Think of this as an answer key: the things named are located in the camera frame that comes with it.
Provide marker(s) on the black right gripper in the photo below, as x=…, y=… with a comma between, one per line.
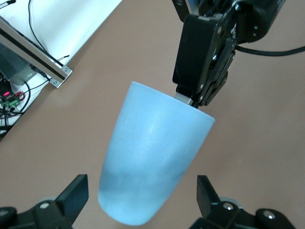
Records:
x=250, y=16

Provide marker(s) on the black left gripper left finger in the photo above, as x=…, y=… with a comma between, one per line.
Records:
x=59, y=210

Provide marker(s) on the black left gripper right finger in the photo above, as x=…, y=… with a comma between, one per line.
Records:
x=214, y=212

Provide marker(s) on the light blue plastic cup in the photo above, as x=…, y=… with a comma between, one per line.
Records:
x=152, y=155

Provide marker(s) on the green terminal block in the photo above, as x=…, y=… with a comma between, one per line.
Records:
x=12, y=103

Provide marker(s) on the black module with red light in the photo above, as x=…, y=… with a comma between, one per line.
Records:
x=6, y=93

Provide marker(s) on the grey electronics box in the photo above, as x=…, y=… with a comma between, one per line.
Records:
x=12, y=64

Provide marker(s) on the aluminium frame profile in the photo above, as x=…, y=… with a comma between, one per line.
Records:
x=35, y=55

